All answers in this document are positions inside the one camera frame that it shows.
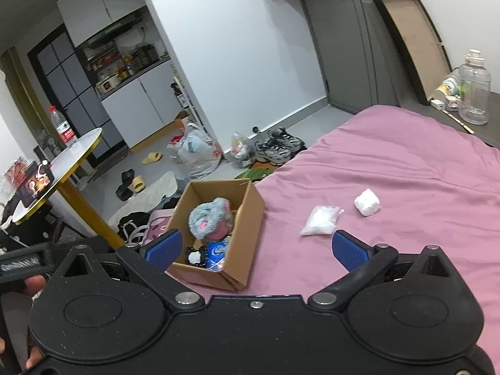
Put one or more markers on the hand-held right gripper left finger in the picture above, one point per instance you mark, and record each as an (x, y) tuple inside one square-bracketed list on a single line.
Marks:
[(166, 248)]

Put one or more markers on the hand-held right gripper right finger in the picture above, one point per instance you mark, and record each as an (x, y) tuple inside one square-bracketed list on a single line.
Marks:
[(349, 250)]

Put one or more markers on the black white plush toy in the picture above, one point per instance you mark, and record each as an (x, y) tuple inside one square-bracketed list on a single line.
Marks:
[(194, 257)]

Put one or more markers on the small blue packet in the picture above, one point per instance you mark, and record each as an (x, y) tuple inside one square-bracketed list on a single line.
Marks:
[(216, 256)]

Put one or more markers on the brown cardboard box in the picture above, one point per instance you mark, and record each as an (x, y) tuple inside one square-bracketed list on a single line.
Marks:
[(246, 234)]

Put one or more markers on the person's left hand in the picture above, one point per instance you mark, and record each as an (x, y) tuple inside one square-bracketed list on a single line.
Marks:
[(33, 284)]

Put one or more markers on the pink cartoon bag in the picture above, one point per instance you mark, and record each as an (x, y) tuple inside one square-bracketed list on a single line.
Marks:
[(158, 222)]

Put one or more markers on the clear bag of white filling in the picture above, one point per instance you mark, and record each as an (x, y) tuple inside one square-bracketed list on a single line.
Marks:
[(322, 220)]

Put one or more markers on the blue-grey pink plush toy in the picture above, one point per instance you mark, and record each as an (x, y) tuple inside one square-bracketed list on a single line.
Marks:
[(209, 218)]

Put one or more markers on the white floor towel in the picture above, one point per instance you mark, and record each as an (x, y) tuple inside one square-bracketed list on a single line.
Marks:
[(152, 195)]

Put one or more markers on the yellow slipper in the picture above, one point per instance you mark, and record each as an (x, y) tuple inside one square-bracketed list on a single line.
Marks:
[(138, 184), (151, 158)]

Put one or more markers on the black slipper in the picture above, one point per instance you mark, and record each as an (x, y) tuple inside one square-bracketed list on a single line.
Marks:
[(124, 192), (127, 176)]

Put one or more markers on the black tablet on stand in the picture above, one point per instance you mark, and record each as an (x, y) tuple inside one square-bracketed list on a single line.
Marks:
[(37, 183)]

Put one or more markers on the red snack packet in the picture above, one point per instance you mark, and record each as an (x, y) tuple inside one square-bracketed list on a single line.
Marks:
[(15, 172)]

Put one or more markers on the white red-print plastic bag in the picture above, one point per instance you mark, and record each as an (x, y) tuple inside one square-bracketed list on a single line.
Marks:
[(197, 152)]

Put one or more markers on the pink bed sheet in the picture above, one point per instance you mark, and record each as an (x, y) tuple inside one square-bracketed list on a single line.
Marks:
[(390, 156)]

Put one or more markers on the green cartoon floor mat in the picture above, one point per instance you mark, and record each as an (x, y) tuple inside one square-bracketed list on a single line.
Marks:
[(252, 174)]

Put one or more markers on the round white gold-rim table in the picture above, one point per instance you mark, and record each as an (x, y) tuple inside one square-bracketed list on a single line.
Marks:
[(74, 152)]

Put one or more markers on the clear plastic trash bag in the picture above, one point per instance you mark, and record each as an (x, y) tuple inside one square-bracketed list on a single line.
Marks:
[(242, 150)]

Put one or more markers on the red-label plastic water bottle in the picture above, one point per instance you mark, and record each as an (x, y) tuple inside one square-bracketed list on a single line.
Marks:
[(64, 129)]

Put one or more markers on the white lower kitchen cabinet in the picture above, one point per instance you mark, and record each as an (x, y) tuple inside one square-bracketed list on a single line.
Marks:
[(144, 105)]

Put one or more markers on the white kitchen cabinet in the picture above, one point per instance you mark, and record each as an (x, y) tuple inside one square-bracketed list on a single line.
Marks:
[(144, 105), (99, 6)]

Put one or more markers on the narrow white shelf rack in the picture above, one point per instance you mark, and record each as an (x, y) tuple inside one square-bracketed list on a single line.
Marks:
[(183, 97)]

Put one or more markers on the thin wooden stick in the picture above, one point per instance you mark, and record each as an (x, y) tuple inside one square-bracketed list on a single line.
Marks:
[(459, 122)]

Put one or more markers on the white charger block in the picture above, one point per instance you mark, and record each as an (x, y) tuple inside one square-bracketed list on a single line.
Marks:
[(437, 105)]

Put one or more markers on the white countertop appliance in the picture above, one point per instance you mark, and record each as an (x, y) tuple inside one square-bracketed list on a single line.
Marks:
[(108, 84)]

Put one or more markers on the dark bedside table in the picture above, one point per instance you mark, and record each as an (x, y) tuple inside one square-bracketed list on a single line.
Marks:
[(490, 134)]

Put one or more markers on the dark grey panelled door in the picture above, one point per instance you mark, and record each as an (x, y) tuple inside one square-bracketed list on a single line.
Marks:
[(66, 78)]

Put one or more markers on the white yellow-label jar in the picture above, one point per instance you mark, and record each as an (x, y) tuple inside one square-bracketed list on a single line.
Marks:
[(448, 86)]

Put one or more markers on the large clear water jug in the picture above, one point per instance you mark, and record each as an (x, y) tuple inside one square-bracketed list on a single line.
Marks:
[(474, 93)]

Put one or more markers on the grey wardrobe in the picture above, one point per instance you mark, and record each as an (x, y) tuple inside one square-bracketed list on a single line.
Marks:
[(343, 39)]

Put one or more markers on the black-framed wooden board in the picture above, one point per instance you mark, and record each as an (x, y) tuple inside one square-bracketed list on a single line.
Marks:
[(418, 43)]

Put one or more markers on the white upper kitchen cabinet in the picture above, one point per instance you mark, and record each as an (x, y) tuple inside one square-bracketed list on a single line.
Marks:
[(99, 6)]

